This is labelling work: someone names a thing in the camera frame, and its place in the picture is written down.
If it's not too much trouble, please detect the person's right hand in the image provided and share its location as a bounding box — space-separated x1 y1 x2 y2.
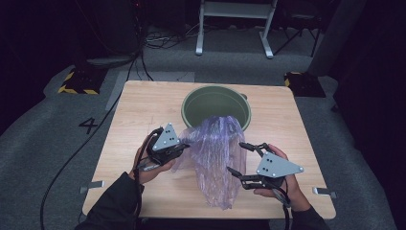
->
254 143 310 213

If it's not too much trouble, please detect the long black floor cable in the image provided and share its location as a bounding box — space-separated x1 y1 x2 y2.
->
39 51 145 230

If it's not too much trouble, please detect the metal table bracket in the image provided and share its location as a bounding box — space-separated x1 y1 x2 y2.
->
79 180 105 195
311 187 337 199

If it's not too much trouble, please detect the black tripod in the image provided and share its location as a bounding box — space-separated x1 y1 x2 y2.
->
272 15 322 58

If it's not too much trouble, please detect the person's left hand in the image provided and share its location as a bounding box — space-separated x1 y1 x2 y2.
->
128 135 176 186

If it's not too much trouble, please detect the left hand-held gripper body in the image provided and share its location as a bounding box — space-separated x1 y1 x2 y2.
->
146 123 186 167

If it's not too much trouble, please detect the grey pillar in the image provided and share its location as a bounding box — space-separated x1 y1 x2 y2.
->
306 0 368 77

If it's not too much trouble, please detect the hand-held gripper cable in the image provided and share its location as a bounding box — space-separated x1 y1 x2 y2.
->
132 127 162 230
271 186 292 230

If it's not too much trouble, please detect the green plastic bin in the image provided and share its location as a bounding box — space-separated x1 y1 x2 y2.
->
181 84 252 132

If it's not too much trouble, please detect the bundle of floor cables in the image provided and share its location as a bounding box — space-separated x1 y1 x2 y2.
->
143 23 205 51

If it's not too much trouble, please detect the purple plastic bag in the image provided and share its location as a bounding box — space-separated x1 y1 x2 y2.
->
171 115 248 211

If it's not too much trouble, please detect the left hand-held gripper cable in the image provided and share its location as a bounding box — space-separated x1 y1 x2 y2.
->
132 127 162 230

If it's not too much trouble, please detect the right hand-held gripper cable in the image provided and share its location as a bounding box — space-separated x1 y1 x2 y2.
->
271 186 292 230

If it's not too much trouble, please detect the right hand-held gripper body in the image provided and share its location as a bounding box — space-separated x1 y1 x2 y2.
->
257 151 305 190

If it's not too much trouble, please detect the white metal stand frame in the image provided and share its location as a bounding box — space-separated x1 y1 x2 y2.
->
194 0 279 59

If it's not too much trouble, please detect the black yellow striped base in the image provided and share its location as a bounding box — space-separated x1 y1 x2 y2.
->
283 71 327 99
57 65 108 96

